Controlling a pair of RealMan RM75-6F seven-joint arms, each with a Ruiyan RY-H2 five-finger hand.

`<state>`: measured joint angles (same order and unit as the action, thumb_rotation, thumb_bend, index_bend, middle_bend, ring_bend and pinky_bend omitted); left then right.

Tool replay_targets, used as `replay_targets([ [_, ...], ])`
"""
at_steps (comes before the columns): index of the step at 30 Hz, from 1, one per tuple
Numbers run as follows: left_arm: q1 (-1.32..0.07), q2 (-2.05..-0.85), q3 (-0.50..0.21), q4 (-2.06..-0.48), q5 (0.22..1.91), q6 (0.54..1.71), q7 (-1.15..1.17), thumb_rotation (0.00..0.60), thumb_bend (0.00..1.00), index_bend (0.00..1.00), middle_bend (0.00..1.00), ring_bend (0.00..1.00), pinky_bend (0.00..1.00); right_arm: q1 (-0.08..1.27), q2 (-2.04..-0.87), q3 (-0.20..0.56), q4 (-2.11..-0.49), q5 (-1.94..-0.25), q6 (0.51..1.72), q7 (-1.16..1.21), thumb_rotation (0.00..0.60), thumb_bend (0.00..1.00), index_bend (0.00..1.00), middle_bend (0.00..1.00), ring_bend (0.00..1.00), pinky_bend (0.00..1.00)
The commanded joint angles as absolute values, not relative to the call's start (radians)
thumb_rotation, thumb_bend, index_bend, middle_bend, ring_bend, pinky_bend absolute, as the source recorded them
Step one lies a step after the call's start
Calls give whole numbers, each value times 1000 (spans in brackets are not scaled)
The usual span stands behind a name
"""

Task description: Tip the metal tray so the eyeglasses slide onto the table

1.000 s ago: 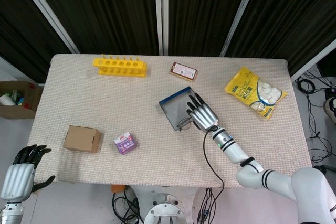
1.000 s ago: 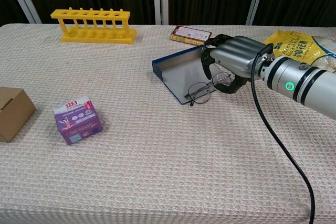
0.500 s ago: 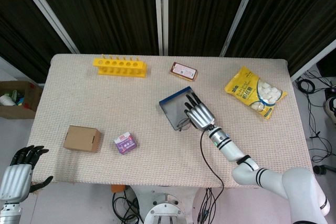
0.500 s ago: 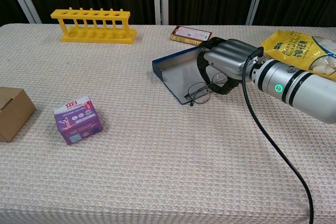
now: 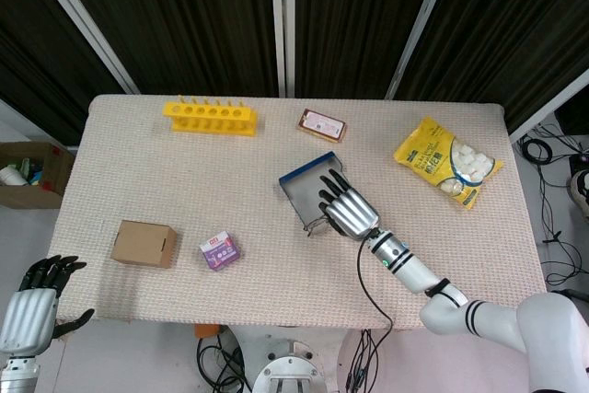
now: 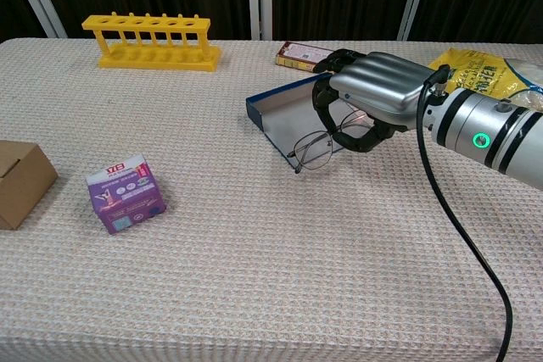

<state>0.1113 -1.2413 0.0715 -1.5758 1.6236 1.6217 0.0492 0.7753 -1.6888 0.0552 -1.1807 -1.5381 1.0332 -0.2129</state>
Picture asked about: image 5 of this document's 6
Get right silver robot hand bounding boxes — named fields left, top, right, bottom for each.
left=317, top=168, right=381, bottom=241

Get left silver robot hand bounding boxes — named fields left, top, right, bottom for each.
left=0, top=254, right=96, bottom=357

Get grey metal tray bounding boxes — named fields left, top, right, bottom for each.
left=278, top=150, right=352, bottom=233

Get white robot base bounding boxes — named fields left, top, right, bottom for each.
left=228, top=326, right=353, bottom=393

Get brown snack packet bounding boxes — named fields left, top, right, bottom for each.
left=296, top=108, right=349, bottom=144

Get yellow candy bag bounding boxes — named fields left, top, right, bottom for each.
left=393, top=116, right=504, bottom=211

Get brown cardboard box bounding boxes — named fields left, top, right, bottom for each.
left=110, top=219, right=179, bottom=269

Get small purple box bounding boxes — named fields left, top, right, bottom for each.
left=199, top=229, right=243, bottom=271

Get white paper cup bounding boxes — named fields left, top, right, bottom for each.
left=0, top=167, right=25, bottom=187

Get open cardboard bin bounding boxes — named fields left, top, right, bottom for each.
left=0, top=142, right=75, bottom=210

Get beige woven tablecloth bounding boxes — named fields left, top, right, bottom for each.
left=53, top=93, right=549, bottom=332

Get yellow test tube rack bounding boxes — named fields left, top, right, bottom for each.
left=162, top=95, right=258, bottom=137

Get white black sneaker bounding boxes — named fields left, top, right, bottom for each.
left=570, top=169, right=589, bottom=217

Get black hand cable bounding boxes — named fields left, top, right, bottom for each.
left=347, top=237, right=395, bottom=392

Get black base cables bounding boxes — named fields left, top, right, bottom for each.
left=196, top=326, right=254, bottom=393

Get black floor cables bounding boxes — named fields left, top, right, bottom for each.
left=517, top=121, right=589, bottom=286

